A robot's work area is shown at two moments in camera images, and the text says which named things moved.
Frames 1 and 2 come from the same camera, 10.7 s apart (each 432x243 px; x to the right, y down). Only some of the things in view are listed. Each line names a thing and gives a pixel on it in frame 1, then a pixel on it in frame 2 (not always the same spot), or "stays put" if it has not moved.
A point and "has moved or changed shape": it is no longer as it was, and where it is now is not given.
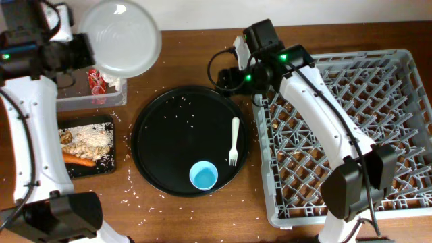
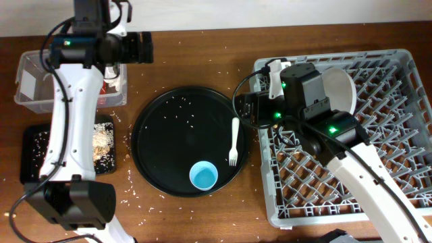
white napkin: x=112 y=80 stays put
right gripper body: x=250 y=82 -> x=269 y=111
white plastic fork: x=233 y=152 stays put
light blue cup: x=203 y=175 stays put
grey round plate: x=125 y=37 has moved or changed shape
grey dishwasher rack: x=383 y=92 stays put
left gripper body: x=73 y=55 -> x=134 y=48
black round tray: x=175 y=128 stays put
